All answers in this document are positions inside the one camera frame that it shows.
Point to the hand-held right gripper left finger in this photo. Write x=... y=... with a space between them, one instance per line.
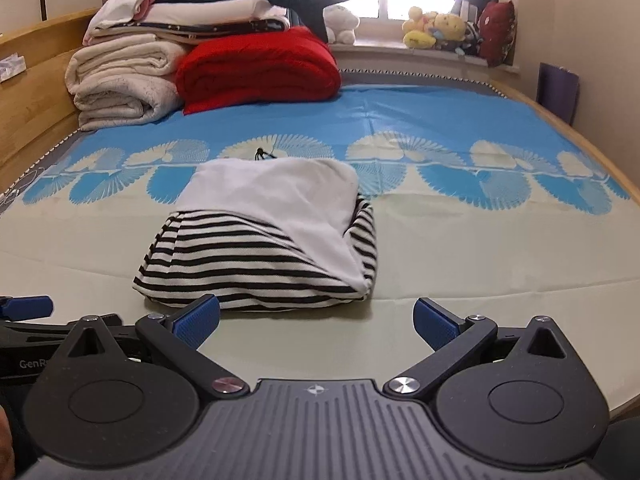
x=196 y=317

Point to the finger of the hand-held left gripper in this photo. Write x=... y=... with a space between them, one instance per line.
x=27 y=306

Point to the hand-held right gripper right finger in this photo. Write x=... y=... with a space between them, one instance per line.
x=435 y=321

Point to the striped shirt with white vest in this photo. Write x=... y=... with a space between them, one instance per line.
x=260 y=255

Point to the person's left hand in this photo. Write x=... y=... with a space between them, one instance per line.
x=4 y=440

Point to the small black object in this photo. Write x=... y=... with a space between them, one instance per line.
x=262 y=154

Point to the blue patterned bed sheet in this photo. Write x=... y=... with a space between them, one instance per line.
x=425 y=110

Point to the tissue box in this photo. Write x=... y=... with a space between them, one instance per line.
x=11 y=69

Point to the cream folded quilt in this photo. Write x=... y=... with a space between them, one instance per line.
x=120 y=85

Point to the red folded blanket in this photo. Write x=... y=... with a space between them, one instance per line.
x=260 y=70

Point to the purple board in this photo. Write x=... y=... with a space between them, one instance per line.
x=557 y=92

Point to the windowsill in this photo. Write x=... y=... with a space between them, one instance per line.
x=390 y=55

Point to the red plush pillow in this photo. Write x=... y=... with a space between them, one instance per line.
x=497 y=35

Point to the yellow round plush toy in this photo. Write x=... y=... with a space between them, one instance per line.
x=450 y=27

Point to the pale yellow plush toy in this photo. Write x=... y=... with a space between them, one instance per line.
x=417 y=27

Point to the dark dotted folded blanket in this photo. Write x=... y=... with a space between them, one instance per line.
x=260 y=27

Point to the white folded blanket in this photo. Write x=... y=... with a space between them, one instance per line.
x=215 y=10

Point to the white plush toy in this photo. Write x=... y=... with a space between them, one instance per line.
x=342 y=22

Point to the white folded garment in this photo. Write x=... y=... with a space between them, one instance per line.
x=122 y=5

